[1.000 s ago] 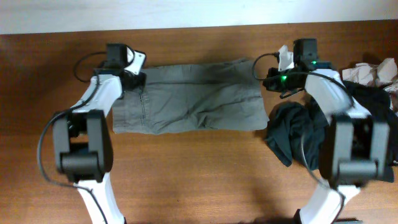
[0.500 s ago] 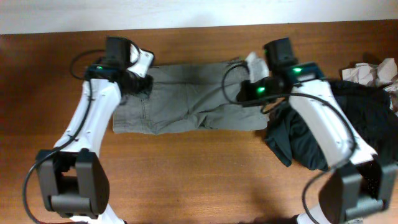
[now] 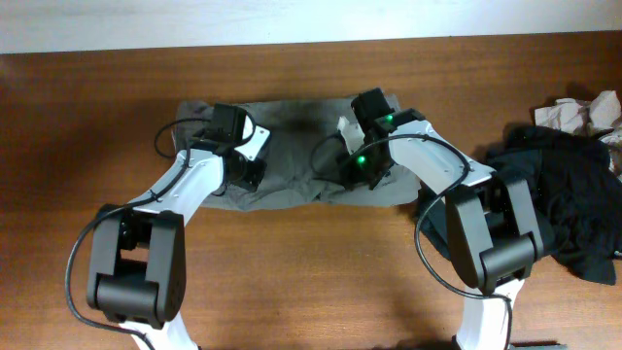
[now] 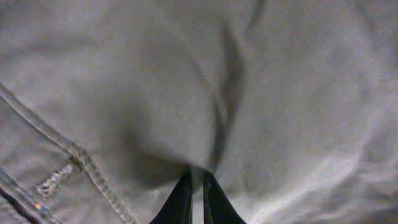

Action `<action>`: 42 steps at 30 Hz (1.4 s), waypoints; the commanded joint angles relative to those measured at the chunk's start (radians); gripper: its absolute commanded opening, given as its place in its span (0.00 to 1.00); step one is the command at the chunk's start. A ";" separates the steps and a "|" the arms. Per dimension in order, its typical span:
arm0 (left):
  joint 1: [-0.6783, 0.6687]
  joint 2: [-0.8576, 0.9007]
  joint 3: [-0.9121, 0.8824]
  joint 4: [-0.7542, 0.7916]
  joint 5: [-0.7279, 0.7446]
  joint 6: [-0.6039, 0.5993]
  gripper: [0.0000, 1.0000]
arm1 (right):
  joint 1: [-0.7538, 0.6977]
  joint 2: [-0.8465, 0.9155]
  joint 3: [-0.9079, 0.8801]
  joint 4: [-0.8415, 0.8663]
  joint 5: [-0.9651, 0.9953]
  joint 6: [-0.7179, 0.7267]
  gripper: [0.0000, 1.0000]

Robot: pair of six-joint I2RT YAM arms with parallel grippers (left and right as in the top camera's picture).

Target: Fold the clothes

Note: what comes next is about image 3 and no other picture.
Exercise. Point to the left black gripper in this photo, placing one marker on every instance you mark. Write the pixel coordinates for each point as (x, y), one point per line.
(251, 173)

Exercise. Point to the grey shorts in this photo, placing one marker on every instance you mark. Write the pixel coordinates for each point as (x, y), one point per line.
(296, 126)

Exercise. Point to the beige crumpled cloth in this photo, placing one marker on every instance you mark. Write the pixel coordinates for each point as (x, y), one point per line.
(599, 118)

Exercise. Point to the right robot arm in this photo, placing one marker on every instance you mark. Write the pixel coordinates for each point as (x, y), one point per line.
(493, 230)

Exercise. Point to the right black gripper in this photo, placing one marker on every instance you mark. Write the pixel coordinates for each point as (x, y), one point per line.
(350, 178)

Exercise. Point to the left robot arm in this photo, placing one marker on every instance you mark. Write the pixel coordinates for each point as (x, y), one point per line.
(138, 268)

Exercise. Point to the black garment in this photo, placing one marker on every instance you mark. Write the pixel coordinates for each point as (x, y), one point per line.
(573, 191)

